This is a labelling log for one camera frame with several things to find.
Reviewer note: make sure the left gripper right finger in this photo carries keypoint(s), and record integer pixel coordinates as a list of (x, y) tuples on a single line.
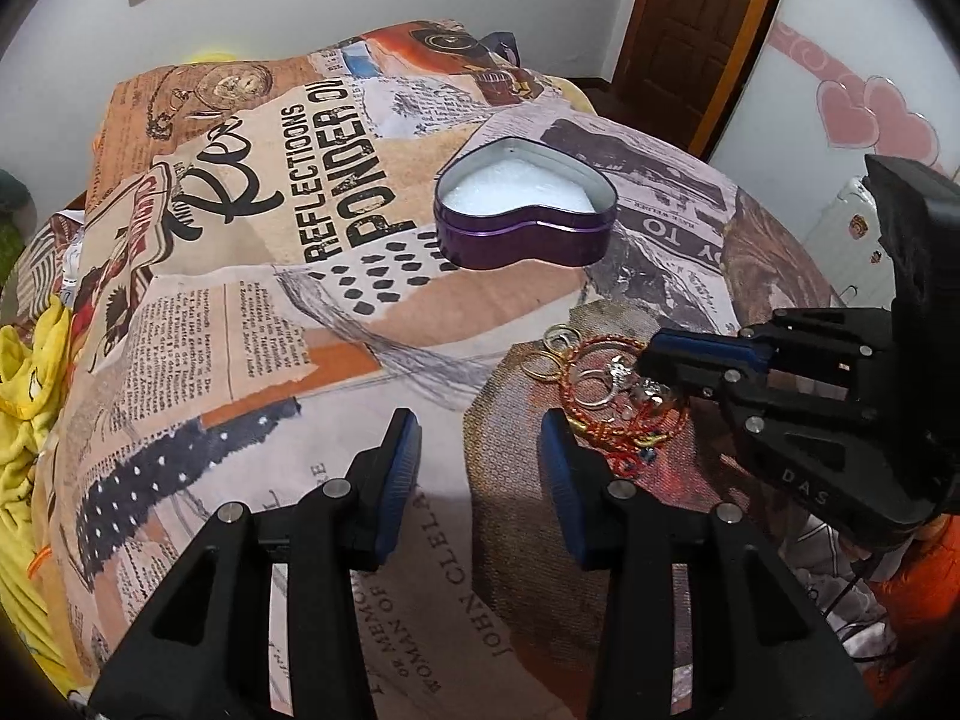
[(760, 648)]

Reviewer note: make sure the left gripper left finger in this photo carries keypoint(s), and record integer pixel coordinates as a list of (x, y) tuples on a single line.
[(199, 647)]

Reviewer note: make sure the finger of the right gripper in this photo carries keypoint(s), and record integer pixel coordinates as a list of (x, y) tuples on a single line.
[(724, 383), (682, 356)]

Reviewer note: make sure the purple heart tin box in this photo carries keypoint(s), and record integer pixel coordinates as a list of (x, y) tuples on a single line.
[(514, 199)]

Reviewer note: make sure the white suitcase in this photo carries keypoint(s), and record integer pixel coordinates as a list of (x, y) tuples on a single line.
[(845, 245)]

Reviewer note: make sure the orange cloth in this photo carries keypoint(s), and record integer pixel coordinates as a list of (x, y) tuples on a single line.
[(922, 602)]

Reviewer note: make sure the brown wooden door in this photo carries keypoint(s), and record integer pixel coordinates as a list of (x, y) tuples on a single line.
[(683, 63)]

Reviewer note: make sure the dark blue bag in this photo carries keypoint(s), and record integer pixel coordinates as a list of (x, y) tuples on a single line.
[(503, 44)]

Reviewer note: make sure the white wardrobe sliding door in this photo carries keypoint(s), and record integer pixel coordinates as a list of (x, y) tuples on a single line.
[(835, 81)]

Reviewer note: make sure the yellow plush toy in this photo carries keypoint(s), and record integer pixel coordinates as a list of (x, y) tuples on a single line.
[(31, 388)]

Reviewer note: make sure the newspaper print bed quilt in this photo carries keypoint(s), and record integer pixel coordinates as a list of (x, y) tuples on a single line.
[(261, 287)]

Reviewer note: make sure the yellow curved headboard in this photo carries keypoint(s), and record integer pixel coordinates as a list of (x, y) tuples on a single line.
[(212, 57)]

